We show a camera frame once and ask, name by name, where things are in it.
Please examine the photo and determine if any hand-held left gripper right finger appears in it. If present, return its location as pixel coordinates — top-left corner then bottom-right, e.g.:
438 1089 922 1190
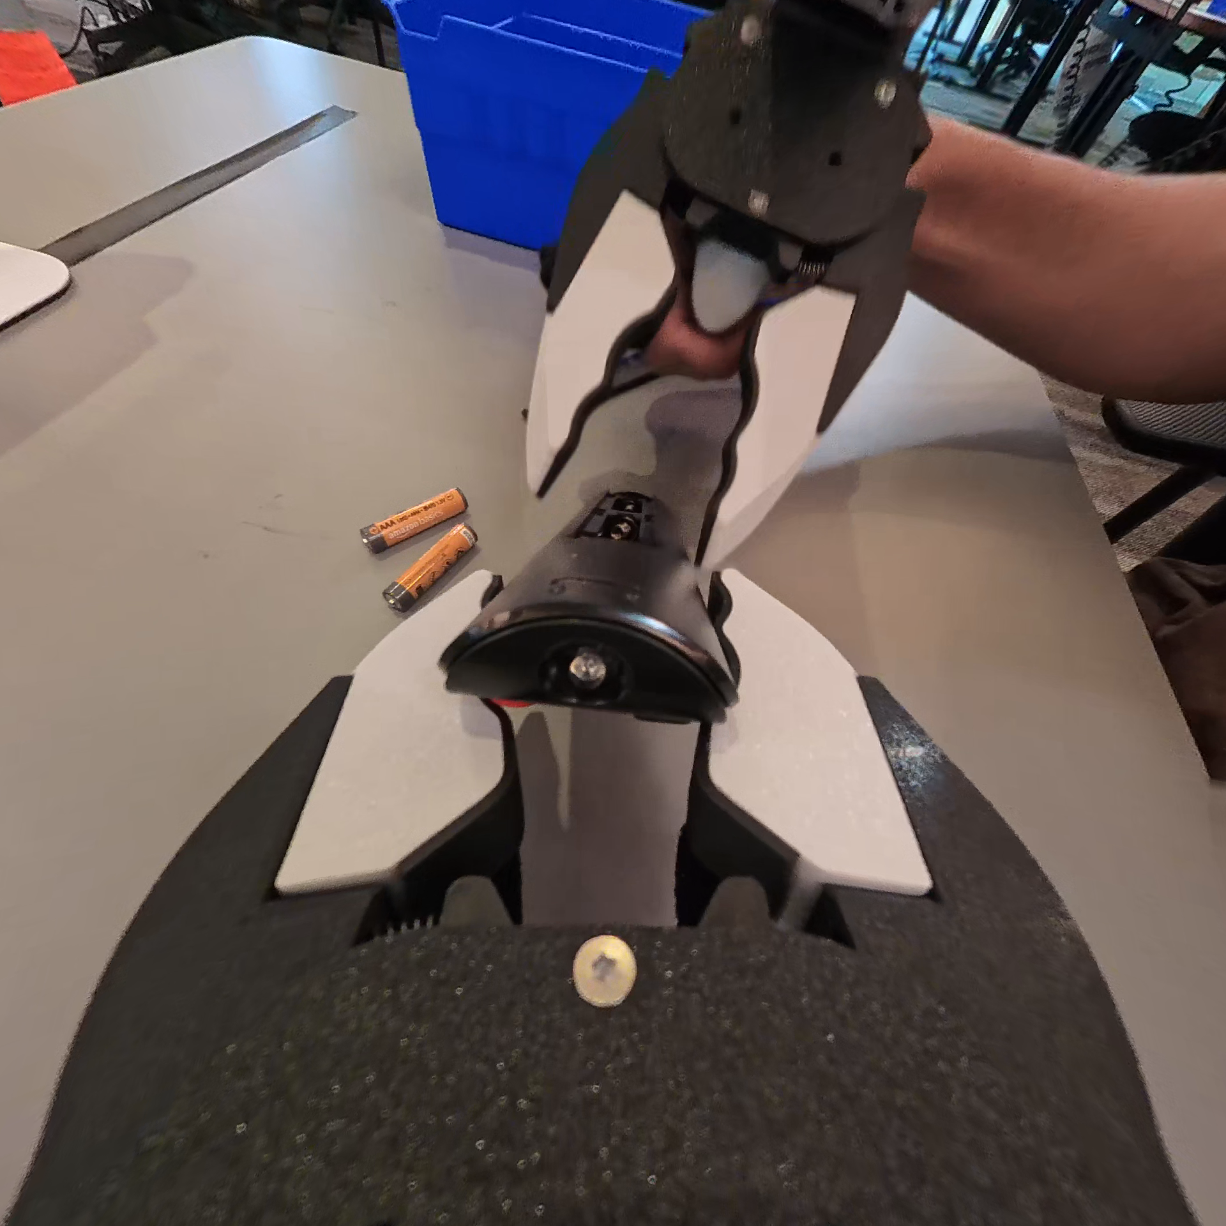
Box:
691 569 934 927

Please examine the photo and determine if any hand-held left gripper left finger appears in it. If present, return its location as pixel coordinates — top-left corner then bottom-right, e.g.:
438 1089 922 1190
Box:
277 569 526 901

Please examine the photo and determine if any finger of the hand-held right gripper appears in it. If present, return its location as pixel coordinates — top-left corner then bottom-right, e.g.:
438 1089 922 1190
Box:
522 189 682 499
701 275 858 575

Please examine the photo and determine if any orange and black battery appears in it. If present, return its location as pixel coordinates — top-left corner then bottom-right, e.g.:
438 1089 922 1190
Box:
383 523 478 615
359 487 473 553

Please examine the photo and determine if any black remote control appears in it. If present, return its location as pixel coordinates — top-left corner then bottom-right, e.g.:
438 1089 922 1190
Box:
438 487 745 728

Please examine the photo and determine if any person's right forearm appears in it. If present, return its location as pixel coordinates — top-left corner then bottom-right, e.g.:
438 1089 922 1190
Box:
906 114 1226 407

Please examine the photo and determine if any person's right hand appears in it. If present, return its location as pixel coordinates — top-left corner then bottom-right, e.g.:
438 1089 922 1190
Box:
645 303 753 378

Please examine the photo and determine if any blue plastic bin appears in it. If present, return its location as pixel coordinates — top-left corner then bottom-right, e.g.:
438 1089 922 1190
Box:
389 0 719 251

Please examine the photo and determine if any black mesh office chair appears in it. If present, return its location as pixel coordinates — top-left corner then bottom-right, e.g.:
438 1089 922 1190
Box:
1097 394 1226 551

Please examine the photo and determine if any dark brown cloth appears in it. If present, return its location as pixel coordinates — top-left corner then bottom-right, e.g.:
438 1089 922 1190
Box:
1129 553 1226 768

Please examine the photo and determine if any white flat stand base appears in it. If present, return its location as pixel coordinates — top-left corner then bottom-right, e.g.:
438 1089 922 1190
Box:
0 238 75 332

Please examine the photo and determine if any orange fabric item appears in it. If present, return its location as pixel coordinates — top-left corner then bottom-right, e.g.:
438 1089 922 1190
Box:
0 26 80 106

